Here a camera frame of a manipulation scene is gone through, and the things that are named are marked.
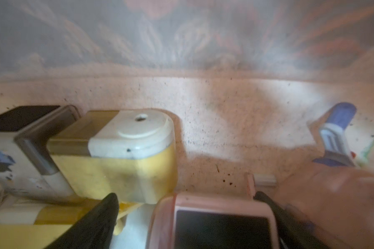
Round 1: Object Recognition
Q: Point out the cream canvas tote bag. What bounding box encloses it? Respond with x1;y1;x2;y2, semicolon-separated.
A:
0;1;374;196

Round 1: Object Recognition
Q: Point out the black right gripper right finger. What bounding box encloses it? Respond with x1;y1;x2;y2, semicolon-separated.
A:
253;191;329;249

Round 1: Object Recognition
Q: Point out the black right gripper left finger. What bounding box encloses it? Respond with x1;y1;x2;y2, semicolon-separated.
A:
47;193;119;249

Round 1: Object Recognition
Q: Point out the white printed pencil sharpener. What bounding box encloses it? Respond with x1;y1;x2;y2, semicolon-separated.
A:
0;105;80;203

